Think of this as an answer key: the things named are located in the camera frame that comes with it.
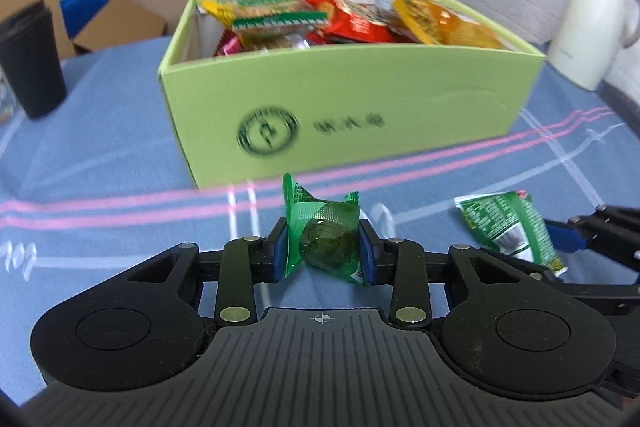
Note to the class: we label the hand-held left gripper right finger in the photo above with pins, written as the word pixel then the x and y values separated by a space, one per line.
pixel 365 252

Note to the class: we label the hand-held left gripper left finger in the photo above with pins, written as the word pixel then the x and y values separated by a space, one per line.
pixel 279 247

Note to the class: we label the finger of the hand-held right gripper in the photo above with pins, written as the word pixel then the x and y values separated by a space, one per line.
pixel 565 234
pixel 600 289

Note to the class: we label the green candy packet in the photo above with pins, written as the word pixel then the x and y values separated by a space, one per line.
pixel 325 237

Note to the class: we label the green snack packet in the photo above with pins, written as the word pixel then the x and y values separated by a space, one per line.
pixel 505 222

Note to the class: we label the green cardboard box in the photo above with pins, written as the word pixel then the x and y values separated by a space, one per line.
pixel 375 107

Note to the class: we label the clear brown snack packet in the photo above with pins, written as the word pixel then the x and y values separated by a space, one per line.
pixel 275 42

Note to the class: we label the dark red snack packet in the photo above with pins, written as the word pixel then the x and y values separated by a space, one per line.
pixel 227 44

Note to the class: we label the clear cracker packet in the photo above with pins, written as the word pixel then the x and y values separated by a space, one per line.
pixel 270 14

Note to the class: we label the small yellow snack packet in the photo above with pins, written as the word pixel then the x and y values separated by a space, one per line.
pixel 215 9

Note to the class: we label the blue striped tablecloth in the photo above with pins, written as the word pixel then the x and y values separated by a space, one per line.
pixel 125 147

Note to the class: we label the white thermos jug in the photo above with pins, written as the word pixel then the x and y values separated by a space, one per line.
pixel 585 32

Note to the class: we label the black cup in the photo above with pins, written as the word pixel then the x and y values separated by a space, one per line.
pixel 32 67

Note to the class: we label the blue chair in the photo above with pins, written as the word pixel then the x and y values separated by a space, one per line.
pixel 82 7

